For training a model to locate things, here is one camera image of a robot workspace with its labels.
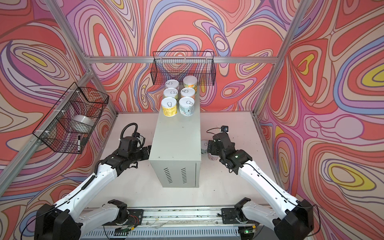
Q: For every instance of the black wire basket rear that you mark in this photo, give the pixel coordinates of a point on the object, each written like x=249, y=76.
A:
x=176, y=65

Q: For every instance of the black wire basket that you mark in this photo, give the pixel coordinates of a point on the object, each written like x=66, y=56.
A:
x=60, y=132
x=176, y=65

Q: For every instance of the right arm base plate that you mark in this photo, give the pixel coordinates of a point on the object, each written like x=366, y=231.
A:
x=232, y=216

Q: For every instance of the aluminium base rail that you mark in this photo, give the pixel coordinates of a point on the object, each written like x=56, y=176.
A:
x=157, y=217

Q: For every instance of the orange red labelled can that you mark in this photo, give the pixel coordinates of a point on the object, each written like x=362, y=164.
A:
x=188, y=92

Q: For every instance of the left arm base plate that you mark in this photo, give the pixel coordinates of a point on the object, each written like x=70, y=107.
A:
x=132, y=218

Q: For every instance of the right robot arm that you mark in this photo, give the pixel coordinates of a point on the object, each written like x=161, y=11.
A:
x=288, y=217

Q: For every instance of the green circuit board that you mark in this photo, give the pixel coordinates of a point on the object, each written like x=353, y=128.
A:
x=122, y=231
x=247, y=230

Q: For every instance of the yellow can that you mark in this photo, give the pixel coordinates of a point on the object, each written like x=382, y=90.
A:
x=169, y=106

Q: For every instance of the orange green lidded can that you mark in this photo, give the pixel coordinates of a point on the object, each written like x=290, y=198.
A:
x=190, y=82

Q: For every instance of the blue grey can right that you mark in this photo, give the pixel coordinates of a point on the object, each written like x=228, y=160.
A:
x=204, y=146

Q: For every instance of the green labelled can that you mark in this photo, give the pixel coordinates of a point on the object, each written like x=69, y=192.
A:
x=171, y=93

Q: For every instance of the white grey can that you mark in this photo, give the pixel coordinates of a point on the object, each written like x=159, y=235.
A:
x=213, y=157

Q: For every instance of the grey metal cabinet counter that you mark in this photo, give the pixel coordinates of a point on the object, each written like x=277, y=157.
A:
x=176, y=149

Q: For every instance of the black wire basket left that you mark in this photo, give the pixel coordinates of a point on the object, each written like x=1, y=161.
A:
x=60, y=132

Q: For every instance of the pink labelled can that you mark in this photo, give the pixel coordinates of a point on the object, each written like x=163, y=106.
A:
x=172, y=84

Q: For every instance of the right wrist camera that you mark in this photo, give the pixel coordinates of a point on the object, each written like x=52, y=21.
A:
x=224, y=129

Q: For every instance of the black marker pen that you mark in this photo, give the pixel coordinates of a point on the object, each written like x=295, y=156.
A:
x=79, y=148

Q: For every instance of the green circuit board right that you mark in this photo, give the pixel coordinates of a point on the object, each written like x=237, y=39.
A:
x=247, y=230

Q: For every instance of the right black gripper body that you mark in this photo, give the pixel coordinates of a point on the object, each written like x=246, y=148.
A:
x=212, y=145

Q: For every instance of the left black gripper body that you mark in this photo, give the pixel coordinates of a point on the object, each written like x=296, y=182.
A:
x=139, y=155

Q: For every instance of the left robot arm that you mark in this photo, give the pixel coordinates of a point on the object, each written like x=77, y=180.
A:
x=64, y=219

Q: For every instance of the green circuit board left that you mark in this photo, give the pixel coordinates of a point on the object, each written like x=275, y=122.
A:
x=122, y=231

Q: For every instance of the teal can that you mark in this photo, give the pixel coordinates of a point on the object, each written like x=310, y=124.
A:
x=187, y=106

